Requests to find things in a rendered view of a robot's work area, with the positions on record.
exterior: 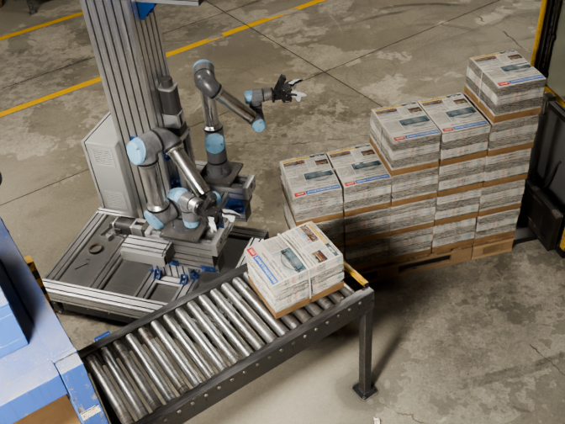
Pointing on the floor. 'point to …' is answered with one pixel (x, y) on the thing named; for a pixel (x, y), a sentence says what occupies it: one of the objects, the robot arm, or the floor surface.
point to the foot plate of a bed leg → (366, 392)
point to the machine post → (80, 388)
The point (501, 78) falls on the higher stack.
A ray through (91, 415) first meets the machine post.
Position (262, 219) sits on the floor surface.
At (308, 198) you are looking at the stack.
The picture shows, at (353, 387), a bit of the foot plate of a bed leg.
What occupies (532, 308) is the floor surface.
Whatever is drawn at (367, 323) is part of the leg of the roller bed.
